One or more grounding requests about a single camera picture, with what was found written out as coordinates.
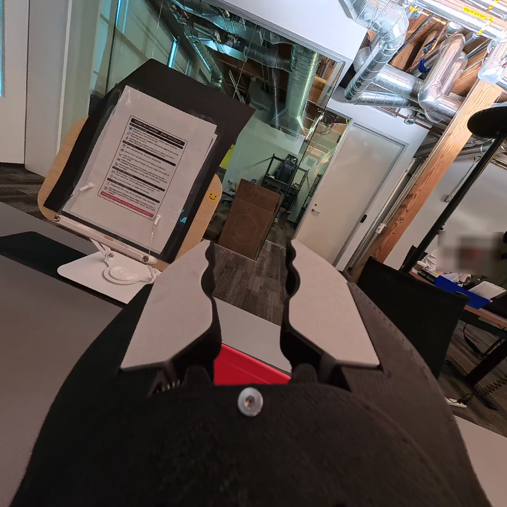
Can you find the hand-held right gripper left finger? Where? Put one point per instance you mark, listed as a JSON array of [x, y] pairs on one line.
[[174, 309]]

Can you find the yellow smiley sticker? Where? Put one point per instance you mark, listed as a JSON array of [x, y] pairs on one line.
[[213, 196]]

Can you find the metal shelf rack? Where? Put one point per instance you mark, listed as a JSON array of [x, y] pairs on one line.
[[285, 174]]

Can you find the black office chair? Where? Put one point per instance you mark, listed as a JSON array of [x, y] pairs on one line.
[[412, 317]]

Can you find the brown cardboard box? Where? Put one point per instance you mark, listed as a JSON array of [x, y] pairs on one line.
[[249, 221]]

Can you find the wooden support post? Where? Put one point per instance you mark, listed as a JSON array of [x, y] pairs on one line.
[[435, 158]]

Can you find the white power strip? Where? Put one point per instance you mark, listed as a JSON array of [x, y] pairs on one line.
[[456, 402]]

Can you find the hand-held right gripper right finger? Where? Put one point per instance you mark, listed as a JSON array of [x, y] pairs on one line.
[[328, 317]]

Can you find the wooden work desk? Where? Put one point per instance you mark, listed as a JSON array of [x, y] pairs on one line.
[[487, 317]]

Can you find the white door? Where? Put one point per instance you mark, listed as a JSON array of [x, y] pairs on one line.
[[356, 190]]

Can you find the wooden backing board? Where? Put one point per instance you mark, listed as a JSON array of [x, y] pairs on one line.
[[204, 225]]

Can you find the red plastic bin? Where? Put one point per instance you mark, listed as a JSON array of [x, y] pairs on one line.
[[245, 366]]

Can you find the yellow paper note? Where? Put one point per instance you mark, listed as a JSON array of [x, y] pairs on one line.
[[227, 158]]

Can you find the black floor lamp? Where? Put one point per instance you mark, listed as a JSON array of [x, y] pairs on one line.
[[487, 119]]

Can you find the black desk mat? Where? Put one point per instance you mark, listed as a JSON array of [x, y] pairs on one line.
[[35, 247]]

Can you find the silver ventilation duct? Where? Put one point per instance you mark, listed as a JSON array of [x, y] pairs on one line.
[[372, 59], [297, 87], [443, 79]]

